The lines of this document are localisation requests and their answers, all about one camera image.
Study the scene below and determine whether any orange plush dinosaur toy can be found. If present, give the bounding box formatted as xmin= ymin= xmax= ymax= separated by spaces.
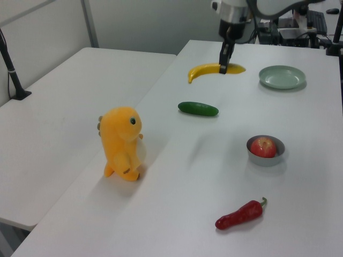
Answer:
xmin=96 ymin=106 xmax=148 ymax=182

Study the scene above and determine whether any grey partition frame post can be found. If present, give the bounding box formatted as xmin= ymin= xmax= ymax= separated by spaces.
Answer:
xmin=80 ymin=0 xmax=99 ymax=49

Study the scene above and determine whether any dark electronics equipment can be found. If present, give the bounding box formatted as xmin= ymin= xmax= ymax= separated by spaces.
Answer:
xmin=257 ymin=22 xmax=325 ymax=49

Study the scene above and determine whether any green cucumber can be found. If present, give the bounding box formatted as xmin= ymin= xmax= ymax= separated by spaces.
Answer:
xmin=177 ymin=101 xmax=219 ymax=118

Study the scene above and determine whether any red apple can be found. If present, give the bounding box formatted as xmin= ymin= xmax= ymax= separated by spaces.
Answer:
xmin=250 ymin=136 xmax=277 ymax=158

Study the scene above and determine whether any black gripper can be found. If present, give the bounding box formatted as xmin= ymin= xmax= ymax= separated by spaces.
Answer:
xmin=218 ymin=18 xmax=246 ymax=74

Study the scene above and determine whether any small grey metal bowl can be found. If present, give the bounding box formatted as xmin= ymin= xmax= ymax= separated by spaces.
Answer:
xmin=246 ymin=135 xmax=285 ymax=167

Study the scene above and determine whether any red chili pepper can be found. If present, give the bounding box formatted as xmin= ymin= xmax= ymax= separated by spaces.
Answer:
xmin=215 ymin=197 xmax=268 ymax=231

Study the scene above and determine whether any light green plastic plate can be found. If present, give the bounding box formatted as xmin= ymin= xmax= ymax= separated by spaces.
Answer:
xmin=258 ymin=65 xmax=308 ymax=90

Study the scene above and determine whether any black keyboard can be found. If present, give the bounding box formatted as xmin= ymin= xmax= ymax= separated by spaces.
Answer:
xmin=307 ymin=10 xmax=328 ymax=35

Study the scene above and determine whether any yellow banana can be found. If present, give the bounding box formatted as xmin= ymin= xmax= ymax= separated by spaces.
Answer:
xmin=187 ymin=63 xmax=247 ymax=84

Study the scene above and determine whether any black stand with clamp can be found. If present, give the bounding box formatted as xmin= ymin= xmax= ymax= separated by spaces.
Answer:
xmin=325 ymin=14 xmax=343 ymax=57

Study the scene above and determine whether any black pole with base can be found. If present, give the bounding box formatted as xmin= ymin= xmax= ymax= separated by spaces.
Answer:
xmin=0 ymin=28 xmax=32 ymax=101

